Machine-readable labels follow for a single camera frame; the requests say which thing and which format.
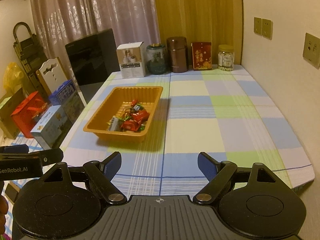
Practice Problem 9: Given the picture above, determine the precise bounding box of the yellow plastic bag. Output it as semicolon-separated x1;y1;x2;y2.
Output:
3;62;24;95

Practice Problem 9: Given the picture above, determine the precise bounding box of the wall power socket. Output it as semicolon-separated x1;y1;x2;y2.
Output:
303;33;320;69

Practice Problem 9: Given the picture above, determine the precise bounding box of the black folding cart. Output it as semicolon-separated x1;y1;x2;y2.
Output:
13;22;48;81

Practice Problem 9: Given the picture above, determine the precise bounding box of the wooden wall panel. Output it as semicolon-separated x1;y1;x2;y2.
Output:
155;0;243;64

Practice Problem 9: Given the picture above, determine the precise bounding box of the blue milk carton box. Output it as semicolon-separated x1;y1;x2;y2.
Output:
49;80;85;124

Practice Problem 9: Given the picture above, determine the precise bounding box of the red snack packet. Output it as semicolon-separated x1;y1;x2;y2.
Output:
131;109;150;122

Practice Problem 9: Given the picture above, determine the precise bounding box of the checkered tablecloth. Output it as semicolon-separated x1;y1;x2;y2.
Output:
61;65;315;196

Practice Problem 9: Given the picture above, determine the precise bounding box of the dark green glass jar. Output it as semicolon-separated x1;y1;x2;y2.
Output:
146;43;167;75

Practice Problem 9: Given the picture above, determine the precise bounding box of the green black snack packet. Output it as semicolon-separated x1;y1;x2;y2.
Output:
131;104;144;113

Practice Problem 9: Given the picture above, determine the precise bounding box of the clear jar yellow lid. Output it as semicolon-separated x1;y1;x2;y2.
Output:
217;44;235;71

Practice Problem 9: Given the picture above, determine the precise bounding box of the white product box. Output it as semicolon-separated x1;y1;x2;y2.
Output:
117;42;146;79

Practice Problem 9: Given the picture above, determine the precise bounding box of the red gold gift box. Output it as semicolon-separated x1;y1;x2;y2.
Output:
191;42;212;70

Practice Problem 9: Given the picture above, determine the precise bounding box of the brown paper bag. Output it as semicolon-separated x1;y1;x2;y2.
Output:
0;88;25;139

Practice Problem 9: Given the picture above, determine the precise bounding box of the red gift bag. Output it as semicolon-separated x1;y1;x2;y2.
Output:
11;91;48;138

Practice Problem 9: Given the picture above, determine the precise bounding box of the pink sheer curtain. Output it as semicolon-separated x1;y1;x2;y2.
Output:
30;0;160;71

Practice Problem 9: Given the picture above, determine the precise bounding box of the orange plastic tray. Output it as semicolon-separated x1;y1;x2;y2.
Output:
83;86;163;143

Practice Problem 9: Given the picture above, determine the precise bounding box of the person left hand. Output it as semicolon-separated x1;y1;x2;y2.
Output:
0;196;9;235

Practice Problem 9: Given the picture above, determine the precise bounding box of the brown metal canister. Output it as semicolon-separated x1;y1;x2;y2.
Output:
167;36;188;73

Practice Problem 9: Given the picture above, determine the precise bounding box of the white wooden chair back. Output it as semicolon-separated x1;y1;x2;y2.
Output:
36;57;67;96

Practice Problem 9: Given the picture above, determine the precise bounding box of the light blue carton box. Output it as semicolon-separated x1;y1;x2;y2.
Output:
31;105;72;150

